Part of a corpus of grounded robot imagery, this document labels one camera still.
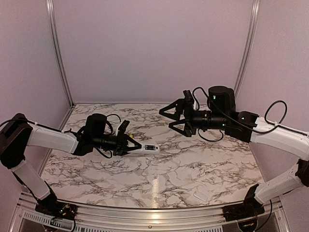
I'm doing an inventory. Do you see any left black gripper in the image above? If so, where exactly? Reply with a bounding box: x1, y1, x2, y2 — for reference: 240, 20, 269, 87
92, 130, 141, 156

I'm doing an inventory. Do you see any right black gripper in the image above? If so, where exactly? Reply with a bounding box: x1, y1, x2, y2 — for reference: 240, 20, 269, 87
159, 98, 228, 137

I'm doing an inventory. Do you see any white remote control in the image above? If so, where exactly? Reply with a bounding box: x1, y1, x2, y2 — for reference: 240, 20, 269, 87
129, 143, 160, 155

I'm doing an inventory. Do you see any white battery compartment cover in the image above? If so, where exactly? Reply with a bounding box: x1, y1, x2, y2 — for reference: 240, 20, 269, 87
193, 191, 208, 202

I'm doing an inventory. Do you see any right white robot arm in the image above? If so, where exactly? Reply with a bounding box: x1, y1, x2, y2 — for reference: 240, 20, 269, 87
159, 86, 309, 217

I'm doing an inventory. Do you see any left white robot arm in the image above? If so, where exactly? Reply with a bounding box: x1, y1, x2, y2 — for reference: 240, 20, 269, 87
0, 114, 145, 215

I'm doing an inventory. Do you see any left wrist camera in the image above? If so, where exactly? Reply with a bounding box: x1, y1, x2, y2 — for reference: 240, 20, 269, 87
115, 120, 130, 136

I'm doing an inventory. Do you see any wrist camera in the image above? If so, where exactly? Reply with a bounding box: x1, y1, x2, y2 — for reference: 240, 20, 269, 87
183, 90, 199, 110
115, 120, 130, 136

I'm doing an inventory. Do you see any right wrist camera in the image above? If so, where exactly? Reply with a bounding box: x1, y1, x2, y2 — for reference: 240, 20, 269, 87
183, 90, 199, 110

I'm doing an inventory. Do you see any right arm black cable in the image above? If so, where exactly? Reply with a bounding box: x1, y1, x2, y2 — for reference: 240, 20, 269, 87
193, 87, 289, 143

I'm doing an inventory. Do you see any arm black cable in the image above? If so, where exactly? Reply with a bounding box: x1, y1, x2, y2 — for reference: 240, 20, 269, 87
0, 113, 123, 159
193, 87, 289, 143

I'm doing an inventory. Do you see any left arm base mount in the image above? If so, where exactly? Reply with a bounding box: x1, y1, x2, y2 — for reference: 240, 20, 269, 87
35, 193, 77, 220

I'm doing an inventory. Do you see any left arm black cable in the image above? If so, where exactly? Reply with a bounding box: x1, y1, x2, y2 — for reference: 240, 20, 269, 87
0, 113, 123, 159

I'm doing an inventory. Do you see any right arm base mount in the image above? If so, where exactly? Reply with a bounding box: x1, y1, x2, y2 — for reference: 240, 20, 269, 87
223, 189, 265, 221

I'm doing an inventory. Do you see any right aluminium corner post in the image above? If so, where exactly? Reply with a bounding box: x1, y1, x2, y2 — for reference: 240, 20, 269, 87
234, 0, 261, 99

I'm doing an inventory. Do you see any aluminium corner post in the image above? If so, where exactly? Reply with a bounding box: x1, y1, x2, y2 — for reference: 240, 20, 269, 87
46, 0, 74, 108
234, 0, 261, 99

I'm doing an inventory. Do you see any front aluminium rail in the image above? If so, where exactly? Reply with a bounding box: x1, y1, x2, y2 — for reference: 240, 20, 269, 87
9, 194, 290, 232

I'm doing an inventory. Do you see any left aluminium corner post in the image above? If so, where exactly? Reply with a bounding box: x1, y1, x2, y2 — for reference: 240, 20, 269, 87
46, 0, 74, 108

